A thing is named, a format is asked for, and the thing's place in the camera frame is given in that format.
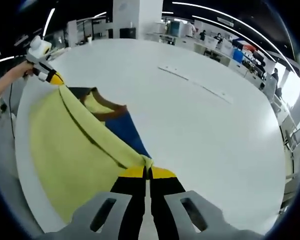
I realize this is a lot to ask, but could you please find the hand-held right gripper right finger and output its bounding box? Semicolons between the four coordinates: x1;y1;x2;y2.
148;167;266;240

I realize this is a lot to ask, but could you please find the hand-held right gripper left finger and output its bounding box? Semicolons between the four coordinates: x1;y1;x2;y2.
34;166;148;240

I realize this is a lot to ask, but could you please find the yellow garment with blue sleeve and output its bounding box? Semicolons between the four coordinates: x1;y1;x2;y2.
28;83;156;225

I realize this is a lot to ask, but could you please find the person's left hand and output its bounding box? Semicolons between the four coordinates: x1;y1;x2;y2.
21;61;39;78

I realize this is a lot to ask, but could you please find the ceiling light strip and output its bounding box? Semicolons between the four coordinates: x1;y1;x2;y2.
42;7;56;38
172;1;295;62
0;56;16;66
191;15;243;36

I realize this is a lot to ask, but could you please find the black cabinet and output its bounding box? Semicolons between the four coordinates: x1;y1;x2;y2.
119;27;137;39

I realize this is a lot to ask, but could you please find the white square pillar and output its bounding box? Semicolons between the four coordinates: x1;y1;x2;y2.
112;0;163;40

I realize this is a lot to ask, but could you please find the white glass-front cabinet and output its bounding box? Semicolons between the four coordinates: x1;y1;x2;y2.
169;21;182;37

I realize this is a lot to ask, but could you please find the white office chair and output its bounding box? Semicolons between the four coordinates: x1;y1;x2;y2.
261;72;278;100

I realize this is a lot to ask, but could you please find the row of white office desks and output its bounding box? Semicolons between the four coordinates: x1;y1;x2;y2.
144;32;266;83

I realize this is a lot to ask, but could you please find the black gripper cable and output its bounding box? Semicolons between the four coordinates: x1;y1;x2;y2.
8;82;17;138

